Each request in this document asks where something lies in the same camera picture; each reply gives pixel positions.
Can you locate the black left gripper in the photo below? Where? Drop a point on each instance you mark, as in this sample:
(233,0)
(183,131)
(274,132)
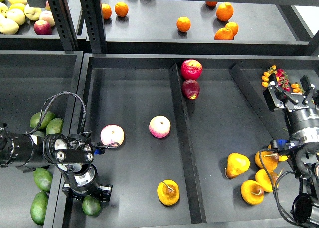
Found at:
(81,181)

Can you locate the bright red apple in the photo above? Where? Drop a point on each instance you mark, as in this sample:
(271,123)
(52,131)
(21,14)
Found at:
(191,69)

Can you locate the pale yellow apple middle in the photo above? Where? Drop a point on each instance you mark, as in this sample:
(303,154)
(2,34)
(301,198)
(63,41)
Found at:
(16,15)

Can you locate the yellow pear leftmost of pile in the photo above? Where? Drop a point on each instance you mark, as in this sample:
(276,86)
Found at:
(236,164)

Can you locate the black perforated shelf post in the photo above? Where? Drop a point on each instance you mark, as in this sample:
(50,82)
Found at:
(93,16)

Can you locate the black middle divided tray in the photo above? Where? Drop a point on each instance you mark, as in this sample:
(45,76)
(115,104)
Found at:
(229,116)

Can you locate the orange behind front right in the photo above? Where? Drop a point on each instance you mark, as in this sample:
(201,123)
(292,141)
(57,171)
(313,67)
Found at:
(233,26)

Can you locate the pink apple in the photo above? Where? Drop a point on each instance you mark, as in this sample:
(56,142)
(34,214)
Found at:
(160,126)
(112,134)

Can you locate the black upper shelf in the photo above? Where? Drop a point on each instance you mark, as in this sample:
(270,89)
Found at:
(150,27)

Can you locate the red apple on left shelf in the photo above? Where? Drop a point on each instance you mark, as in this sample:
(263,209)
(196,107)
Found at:
(42,27)

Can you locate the orange at shelf back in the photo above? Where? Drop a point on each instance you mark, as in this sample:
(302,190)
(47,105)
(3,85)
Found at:
(211,3)

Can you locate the orange on shelf left edge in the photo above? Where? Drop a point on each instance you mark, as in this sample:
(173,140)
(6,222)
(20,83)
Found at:
(106,11)

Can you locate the pale yellow apple with stem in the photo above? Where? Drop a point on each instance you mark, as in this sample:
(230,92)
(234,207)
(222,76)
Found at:
(32,13)

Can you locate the orange on shelf centre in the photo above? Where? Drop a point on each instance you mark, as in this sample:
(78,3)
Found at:
(183,24)

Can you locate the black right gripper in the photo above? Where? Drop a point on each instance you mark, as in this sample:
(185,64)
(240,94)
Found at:
(277,98)

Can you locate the orange front right shelf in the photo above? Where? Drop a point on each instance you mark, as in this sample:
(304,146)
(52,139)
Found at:
(224,34)

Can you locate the pink apple left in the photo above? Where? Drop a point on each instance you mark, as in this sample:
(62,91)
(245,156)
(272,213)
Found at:
(112,134)

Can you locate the pink apple centre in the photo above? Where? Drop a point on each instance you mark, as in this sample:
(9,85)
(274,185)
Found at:
(160,126)

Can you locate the cherry tomato bunch top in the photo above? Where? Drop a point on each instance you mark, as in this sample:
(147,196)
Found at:
(280,75)

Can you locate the dark red apple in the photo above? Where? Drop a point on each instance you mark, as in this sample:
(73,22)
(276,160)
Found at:
(191,89)

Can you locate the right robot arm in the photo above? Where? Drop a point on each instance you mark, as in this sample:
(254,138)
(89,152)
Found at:
(305,207)

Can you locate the pale yellow apple front left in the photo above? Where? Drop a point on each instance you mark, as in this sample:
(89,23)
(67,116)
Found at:
(8,26)

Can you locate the pale peach on left shelf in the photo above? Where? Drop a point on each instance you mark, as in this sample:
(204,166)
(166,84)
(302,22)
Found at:
(48,17)

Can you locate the large orange on shelf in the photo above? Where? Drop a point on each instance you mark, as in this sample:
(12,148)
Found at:
(225,11)

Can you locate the green avocado centre cluster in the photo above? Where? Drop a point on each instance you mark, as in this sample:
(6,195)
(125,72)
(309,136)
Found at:
(39,134)

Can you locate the orange cherry tomato vine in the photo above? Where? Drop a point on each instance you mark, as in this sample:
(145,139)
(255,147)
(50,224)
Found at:
(296,88)

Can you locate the black left tray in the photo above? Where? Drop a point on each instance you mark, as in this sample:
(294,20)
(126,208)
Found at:
(27,79)

